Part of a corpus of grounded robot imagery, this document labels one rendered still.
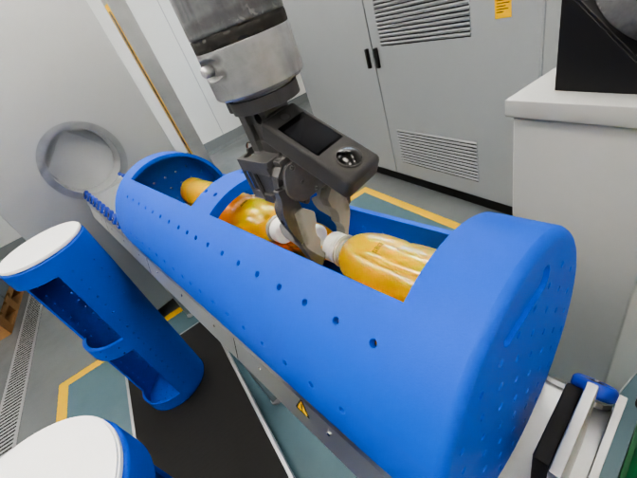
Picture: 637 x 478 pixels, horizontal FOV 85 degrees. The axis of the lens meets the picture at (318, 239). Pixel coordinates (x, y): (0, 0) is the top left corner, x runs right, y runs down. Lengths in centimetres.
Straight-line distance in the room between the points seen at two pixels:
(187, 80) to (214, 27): 509
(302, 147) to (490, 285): 19
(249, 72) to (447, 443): 32
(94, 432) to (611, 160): 102
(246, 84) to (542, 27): 163
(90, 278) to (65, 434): 83
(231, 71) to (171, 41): 508
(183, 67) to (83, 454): 506
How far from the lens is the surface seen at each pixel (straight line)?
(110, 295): 149
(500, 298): 27
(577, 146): 92
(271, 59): 33
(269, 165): 37
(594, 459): 54
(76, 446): 66
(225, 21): 33
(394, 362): 28
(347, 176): 31
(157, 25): 540
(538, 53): 189
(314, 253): 41
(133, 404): 206
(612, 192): 94
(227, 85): 34
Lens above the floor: 143
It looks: 34 degrees down
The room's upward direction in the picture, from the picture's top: 22 degrees counter-clockwise
